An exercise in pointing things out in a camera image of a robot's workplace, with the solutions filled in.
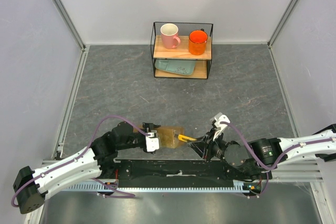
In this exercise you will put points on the brown cardboard express box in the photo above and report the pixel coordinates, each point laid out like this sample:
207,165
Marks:
167,134

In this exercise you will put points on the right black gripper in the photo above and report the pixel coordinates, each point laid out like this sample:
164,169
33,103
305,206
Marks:
205,144

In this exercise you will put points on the pink ceramic mug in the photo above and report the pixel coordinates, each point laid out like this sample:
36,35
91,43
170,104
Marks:
169,36

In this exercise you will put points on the black wire wooden shelf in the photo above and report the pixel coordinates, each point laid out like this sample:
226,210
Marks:
158,51

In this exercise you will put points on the teal rectangular plate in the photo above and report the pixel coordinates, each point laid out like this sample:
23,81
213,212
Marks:
182,67

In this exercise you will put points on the slotted cable duct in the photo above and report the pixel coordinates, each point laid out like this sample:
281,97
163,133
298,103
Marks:
92,186

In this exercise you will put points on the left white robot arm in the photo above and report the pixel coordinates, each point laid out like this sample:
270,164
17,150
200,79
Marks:
33,187

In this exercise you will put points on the orange glass cup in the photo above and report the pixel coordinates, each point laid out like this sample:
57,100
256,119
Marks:
197,42

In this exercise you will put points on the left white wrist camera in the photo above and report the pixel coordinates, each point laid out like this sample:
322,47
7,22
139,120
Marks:
152,142

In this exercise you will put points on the yellow utility knife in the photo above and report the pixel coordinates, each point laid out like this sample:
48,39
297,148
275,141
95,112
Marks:
184,138

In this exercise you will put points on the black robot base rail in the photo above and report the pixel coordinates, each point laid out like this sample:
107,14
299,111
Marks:
177,173

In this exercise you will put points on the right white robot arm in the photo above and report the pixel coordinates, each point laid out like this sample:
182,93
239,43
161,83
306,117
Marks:
249,161

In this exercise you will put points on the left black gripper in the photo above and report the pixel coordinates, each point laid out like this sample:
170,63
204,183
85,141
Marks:
149,126

